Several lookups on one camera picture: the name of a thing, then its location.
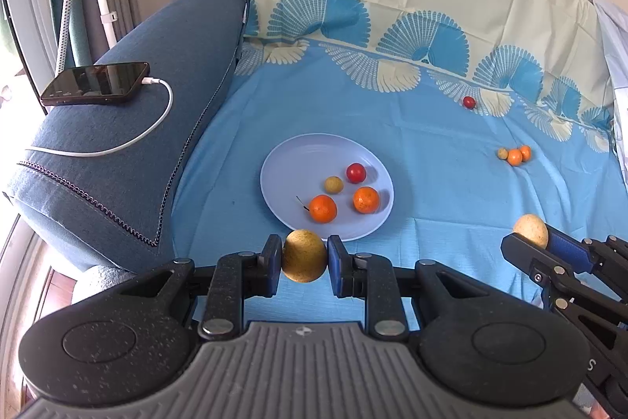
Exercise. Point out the blue sofa armrest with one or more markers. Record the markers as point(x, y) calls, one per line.
point(147, 31)

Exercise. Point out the red cherry tomato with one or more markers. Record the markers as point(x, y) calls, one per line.
point(469, 102)
point(356, 172)

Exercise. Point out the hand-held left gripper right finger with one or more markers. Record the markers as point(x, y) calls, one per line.
point(336, 264)

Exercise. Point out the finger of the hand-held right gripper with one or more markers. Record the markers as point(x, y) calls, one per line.
point(569, 252)
point(532, 259)

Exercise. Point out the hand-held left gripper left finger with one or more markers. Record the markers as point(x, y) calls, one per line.
point(274, 262)

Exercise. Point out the pale blue round plate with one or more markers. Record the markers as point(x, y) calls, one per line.
point(304, 163)

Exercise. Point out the tan longan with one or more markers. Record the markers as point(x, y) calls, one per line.
point(502, 153)
point(304, 254)
point(334, 184)
point(530, 228)

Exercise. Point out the small orange tangerine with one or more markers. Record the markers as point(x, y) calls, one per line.
point(514, 157)
point(366, 199)
point(526, 152)
point(323, 208)

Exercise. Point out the white cloth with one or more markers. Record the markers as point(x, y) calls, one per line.
point(615, 55)

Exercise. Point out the blue fan print sheet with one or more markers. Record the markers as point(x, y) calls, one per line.
point(417, 129)

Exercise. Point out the black smartphone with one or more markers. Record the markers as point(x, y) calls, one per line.
point(93, 83)

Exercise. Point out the white fuzzy cushion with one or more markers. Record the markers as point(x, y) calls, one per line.
point(103, 281)

